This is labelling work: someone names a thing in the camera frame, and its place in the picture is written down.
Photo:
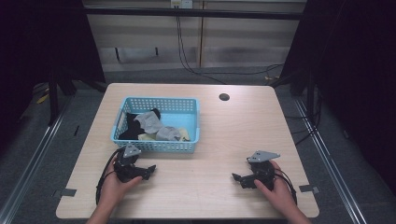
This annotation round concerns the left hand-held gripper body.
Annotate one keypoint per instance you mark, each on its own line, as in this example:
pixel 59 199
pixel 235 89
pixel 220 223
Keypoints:
pixel 126 171

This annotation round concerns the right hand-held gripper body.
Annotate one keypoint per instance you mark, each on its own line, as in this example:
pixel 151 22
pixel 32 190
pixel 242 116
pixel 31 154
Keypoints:
pixel 264 172

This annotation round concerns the person's left hand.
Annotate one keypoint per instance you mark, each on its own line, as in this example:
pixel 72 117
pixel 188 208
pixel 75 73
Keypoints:
pixel 112 189

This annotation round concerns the person's right hand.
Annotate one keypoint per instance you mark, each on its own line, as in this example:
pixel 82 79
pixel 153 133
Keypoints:
pixel 281 194

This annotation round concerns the light blue plastic basket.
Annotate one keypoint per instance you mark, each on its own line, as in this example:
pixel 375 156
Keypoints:
pixel 162 146

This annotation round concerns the cream sock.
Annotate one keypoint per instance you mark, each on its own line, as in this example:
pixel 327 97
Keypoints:
pixel 185 134
pixel 146 137

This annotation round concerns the small grey sock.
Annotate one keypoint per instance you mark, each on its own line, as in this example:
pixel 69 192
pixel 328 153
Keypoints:
pixel 168 133

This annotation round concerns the black sock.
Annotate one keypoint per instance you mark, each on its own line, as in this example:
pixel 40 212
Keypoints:
pixel 132 128

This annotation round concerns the grey tape strip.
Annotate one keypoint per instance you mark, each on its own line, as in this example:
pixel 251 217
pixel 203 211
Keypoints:
pixel 308 188
pixel 67 192

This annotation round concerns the large grey sock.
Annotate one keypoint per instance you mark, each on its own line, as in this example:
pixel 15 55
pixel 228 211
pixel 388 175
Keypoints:
pixel 151 122

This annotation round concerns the small black floor strip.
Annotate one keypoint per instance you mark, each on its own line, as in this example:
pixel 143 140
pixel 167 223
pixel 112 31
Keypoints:
pixel 76 130

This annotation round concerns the black metal stand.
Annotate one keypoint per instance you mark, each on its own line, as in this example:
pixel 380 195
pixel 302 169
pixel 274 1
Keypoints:
pixel 54 96

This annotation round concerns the black curtain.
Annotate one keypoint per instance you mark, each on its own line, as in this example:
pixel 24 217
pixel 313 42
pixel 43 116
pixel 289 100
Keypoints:
pixel 351 77
pixel 40 46

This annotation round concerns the metal floor rail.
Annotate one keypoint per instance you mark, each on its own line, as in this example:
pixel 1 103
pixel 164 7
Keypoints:
pixel 330 168
pixel 28 174

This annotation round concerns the black horizontal frame bar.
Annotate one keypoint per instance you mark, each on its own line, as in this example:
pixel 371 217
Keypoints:
pixel 193 13

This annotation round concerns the white wall socket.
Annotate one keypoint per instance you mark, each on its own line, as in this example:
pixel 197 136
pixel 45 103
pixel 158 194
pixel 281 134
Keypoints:
pixel 182 3

